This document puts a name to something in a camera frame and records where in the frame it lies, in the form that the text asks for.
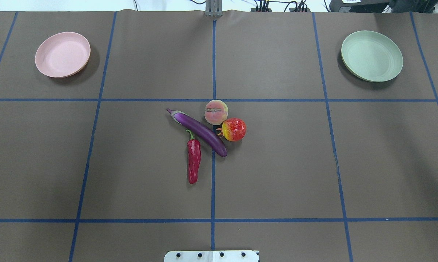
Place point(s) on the purple eggplant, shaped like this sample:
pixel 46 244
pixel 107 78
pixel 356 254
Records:
pixel 201 130

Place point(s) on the red yellow pomegranate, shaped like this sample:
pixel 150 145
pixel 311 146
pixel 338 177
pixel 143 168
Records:
pixel 232 129

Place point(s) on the yellow pink peach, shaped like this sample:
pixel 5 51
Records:
pixel 216 112

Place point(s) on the red chili pepper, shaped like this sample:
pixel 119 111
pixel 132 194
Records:
pixel 194 158

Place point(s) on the grey usb hub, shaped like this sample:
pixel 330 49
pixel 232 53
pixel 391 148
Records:
pixel 284 10

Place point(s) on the green plate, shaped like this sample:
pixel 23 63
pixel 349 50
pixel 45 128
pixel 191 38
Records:
pixel 372 56

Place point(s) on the black box with label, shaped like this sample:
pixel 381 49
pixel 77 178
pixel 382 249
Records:
pixel 358 6

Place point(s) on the pink plate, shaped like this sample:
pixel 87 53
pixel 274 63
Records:
pixel 63 55

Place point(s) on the grey metal camera post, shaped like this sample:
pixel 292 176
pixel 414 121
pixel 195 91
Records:
pixel 213 8

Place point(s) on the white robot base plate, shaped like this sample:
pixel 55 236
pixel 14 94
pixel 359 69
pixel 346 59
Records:
pixel 212 256

